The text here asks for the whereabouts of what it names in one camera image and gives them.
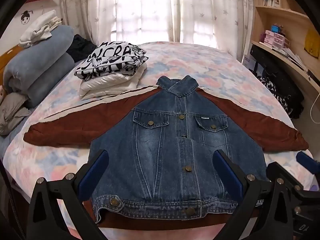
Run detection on papers on shelf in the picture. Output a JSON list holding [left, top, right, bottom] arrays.
[[282, 47, 309, 72]]

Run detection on stack of white clothes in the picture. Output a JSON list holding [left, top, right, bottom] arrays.
[[19, 9, 63, 48]]

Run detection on wooden shelf unit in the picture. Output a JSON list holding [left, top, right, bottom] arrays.
[[241, 0, 320, 120]]

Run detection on folded white puffer jacket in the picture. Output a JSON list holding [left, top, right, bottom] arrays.
[[80, 62, 148, 102]]

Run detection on black and white printed garment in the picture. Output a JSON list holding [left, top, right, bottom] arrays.
[[74, 41, 149, 82]]

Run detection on white cable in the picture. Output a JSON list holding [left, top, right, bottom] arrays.
[[309, 102, 320, 128]]

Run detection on grey cloth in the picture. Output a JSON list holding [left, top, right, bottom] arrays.
[[0, 92, 32, 136]]

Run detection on yellow pouch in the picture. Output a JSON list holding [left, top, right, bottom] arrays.
[[304, 29, 320, 55]]

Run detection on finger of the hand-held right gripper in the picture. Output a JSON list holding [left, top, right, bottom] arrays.
[[296, 152, 318, 174], [266, 162, 303, 193]]

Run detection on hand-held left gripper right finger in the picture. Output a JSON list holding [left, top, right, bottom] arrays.
[[213, 149, 293, 240]]

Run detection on denim jacket with brown sleeves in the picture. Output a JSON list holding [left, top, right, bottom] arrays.
[[23, 75, 310, 230]]

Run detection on pink drawer organizer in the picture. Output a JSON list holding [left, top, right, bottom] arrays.
[[260, 30, 292, 49]]

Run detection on wooden headboard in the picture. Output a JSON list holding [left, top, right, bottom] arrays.
[[0, 44, 20, 80]]

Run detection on black and white patterned cloth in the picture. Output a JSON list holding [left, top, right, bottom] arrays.
[[257, 76, 294, 115]]

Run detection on pastel patterned bed blanket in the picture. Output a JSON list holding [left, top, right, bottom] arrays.
[[2, 41, 315, 232]]

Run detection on cartoon face wall sticker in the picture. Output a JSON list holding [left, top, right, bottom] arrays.
[[21, 10, 32, 25]]

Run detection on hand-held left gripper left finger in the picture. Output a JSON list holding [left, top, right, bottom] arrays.
[[26, 149, 110, 240]]

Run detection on white floral curtain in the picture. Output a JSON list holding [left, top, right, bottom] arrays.
[[59, 0, 255, 63]]

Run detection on folded blue blanket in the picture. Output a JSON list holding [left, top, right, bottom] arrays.
[[3, 25, 75, 108]]

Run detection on black bag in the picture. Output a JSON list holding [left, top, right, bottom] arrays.
[[250, 45, 304, 119]]

